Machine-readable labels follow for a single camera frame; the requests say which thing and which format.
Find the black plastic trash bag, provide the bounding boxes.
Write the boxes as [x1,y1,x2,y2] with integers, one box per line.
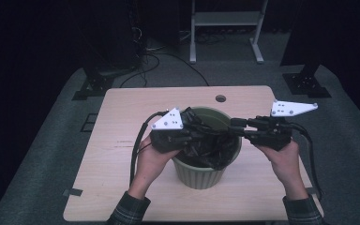
[151,107,242,172]

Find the grey tape strip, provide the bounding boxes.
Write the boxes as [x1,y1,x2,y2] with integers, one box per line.
[63,187,83,198]

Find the green plastic trash bin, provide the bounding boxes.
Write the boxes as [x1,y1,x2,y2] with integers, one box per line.
[172,106,243,190]

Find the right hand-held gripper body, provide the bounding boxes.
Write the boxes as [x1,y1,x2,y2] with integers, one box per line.
[247,99,319,152]

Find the person's left hand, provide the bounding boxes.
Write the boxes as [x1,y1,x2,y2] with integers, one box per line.
[127,137,181,201]

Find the black stand base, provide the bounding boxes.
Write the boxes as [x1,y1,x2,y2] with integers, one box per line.
[281,62,332,99]
[71,67,115,101]

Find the black floor cables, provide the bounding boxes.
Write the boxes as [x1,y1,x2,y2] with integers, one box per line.
[118,51,210,89]

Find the right hand-held gripper black cable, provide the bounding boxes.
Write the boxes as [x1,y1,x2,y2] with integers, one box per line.
[290,123,324,202]

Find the person's right hand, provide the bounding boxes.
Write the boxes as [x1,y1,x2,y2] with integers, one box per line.
[256,140,309,201]

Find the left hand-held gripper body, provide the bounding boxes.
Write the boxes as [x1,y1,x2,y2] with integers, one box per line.
[149,107,195,154]

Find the white metal stand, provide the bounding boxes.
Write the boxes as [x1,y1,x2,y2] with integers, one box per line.
[189,0,269,65]

